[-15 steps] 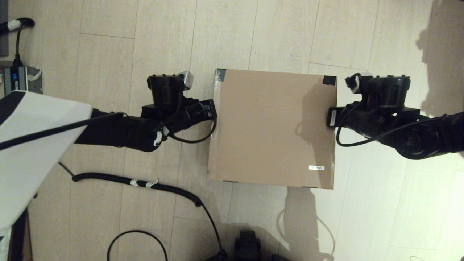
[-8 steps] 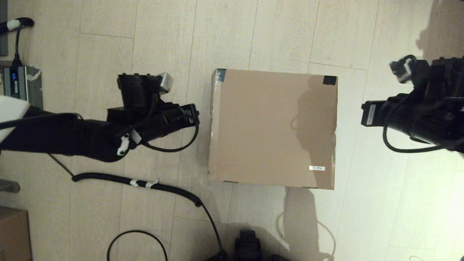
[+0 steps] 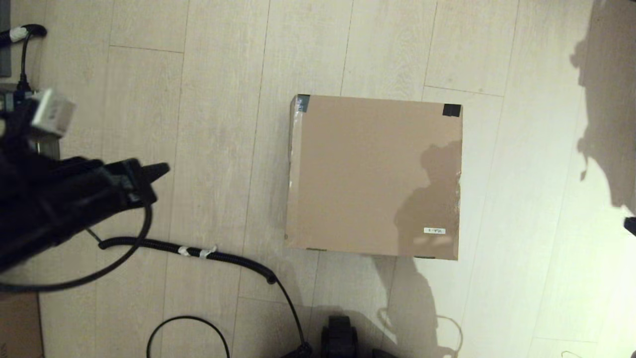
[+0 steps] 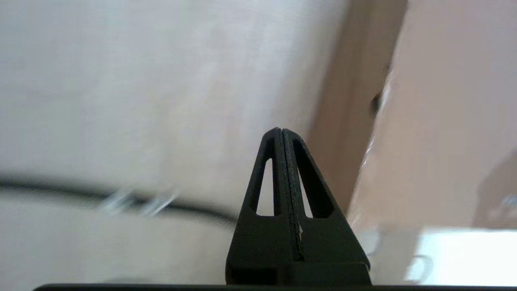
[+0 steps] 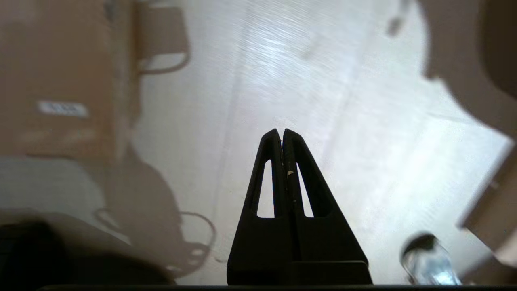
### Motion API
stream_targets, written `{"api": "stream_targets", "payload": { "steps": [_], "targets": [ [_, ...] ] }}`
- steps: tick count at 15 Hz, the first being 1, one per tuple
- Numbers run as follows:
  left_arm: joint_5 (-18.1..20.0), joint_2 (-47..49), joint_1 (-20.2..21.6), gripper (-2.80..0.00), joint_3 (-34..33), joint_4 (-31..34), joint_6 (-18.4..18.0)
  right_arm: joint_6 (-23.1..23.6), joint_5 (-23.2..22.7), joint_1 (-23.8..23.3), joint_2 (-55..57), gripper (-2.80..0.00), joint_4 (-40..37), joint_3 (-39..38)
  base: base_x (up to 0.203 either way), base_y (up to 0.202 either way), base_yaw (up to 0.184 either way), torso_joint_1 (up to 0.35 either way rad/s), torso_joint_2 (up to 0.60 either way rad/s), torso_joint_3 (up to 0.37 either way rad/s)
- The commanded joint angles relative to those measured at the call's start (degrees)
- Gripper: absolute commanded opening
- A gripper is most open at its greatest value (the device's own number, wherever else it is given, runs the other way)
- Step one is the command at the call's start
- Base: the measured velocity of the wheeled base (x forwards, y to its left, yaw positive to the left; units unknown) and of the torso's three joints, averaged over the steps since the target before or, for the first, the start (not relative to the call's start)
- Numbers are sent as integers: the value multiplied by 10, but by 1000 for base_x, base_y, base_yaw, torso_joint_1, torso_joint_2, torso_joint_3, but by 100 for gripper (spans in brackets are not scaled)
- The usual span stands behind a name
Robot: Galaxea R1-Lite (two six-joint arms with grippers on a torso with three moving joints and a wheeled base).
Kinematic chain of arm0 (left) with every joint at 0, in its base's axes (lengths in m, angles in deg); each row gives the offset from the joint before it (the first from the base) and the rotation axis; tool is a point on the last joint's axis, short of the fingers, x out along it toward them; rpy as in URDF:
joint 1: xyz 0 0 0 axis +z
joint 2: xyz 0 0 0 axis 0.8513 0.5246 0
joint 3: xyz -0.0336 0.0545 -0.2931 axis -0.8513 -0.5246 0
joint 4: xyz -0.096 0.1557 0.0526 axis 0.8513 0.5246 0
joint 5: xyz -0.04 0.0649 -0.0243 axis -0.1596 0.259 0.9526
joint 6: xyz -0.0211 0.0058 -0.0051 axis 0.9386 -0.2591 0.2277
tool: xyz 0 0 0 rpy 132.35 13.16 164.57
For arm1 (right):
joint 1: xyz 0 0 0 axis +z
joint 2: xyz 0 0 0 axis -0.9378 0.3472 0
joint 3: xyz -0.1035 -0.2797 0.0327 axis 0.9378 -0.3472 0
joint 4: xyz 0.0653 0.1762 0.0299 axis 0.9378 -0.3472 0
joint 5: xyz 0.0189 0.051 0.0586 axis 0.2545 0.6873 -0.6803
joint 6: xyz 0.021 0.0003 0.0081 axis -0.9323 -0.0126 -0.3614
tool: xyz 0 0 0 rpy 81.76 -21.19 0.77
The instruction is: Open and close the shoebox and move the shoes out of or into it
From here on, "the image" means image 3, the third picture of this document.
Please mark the brown cardboard shoe box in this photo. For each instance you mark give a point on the brown cardboard shoe box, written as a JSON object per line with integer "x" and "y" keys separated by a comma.
{"x": 372, "y": 174}

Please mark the small brown cardboard box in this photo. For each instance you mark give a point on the small brown cardboard box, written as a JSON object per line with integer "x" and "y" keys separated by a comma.
{"x": 20, "y": 328}

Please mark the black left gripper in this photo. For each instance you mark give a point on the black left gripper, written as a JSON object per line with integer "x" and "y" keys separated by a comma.
{"x": 126, "y": 184}

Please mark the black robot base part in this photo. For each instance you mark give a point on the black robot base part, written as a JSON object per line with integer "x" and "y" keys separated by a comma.
{"x": 340, "y": 340}

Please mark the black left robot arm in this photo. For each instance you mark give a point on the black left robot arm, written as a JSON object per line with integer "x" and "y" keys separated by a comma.
{"x": 39, "y": 204}

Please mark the dark grey strip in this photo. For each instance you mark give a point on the dark grey strip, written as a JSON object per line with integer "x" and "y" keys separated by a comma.
{"x": 4, "y": 40}

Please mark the grey power supply unit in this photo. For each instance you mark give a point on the grey power supply unit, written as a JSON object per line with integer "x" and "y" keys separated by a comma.
{"x": 49, "y": 148}

